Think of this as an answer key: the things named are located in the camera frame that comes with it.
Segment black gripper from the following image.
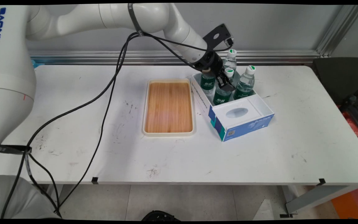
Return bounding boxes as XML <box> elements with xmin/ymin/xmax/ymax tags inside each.
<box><xmin>194</xmin><ymin>51</ymin><xmax>236</xmax><ymax>93</ymax></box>

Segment green label water bottle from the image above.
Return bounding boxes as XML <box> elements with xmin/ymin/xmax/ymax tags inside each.
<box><xmin>213</xmin><ymin>67</ymin><xmax>236</xmax><ymax>106</ymax></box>
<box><xmin>233</xmin><ymin>65</ymin><xmax>257</xmax><ymax>100</ymax></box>
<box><xmin>222</xmin><ymin>49</ymin><xmax>238</xmax><ymax>77</ymax></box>
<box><xmin>200</xmin><ymin>71</ymin><xmax>217</xmax><ymax>96</ymax></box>

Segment white blue tissue box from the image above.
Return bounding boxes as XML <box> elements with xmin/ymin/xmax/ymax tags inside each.
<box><xmin>190</xmin><ymin>72</ymin><xmax>275</xmax><ymax>142</ymax></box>

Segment wooden tray cream rim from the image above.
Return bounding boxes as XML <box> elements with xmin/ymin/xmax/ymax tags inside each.
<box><xmin>142</xmin><ymin>78</ymin><xmax>197</xmax><ymax>138</ymax></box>

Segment dark grey chair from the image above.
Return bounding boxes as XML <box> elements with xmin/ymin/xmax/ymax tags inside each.
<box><xmin>311</xmin><ymin>57</ymin><xmax>358</xmax><ymax>108</ymax></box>

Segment red bag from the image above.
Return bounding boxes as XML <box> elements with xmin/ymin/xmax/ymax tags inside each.
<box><xmin>337</xmin><ymin>105</ymin><xmax>358</xmax><ymax>147</ymax></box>

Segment white table leg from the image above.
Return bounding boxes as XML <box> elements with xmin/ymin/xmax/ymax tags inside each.
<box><xmin>39</xmin><ymin>184</ymin><xmax>64</xmax><ymax>206</ymax></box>
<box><xmin>279</xmin><ymin>185</ymin><xmax>358</xmax><ymax>218</ymax></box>

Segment black round object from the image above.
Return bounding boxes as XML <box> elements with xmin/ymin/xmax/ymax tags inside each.
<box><xmin>141</xmin><ymin>210</ymin><xmax>181</xmax><ymax>222</ymax></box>

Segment orange box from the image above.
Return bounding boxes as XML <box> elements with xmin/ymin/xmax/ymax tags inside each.
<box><xmin>331</xmin><ymin>186</ymin><xmax>358</xmax><ymax>220</ymax></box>

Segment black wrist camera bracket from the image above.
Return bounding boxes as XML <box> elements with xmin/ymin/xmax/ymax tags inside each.
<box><xmin>202</xmin><ymin>23</ymin><xmax>235</xmax><ymax>52</ymax></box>

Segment aluminium frame rail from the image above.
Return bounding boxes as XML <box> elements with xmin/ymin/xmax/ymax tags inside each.
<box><xmin>28</xmin><ymin>50</ymin><xmax>322</xmax><ymax>66</ymax></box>

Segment black velcro strap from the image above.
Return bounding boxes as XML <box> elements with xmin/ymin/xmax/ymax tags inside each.
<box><xmin>127</xmin><ymin>3</ymin><xmax>145</xmax><ymax>37</ymax></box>
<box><xmin>0</xmin><ymin>142</ymin><xmax>32</xmax><ymax>155</ymax></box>

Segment aluminium frame post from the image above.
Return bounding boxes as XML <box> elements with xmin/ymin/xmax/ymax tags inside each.
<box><xmin>316</xmin><ymin>5</ymin><xmax>358</xmax><ymax>58</ymax></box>

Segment black cable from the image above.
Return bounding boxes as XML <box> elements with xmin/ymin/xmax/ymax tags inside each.
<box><xmin>0</xmin><ymin>31</ymin><xmax>205</xmax><ymax>219</ymax></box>
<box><xmin>24</xmin><ymin>31</ymin><xmax>233</xmax><ymax>218</ymax></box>

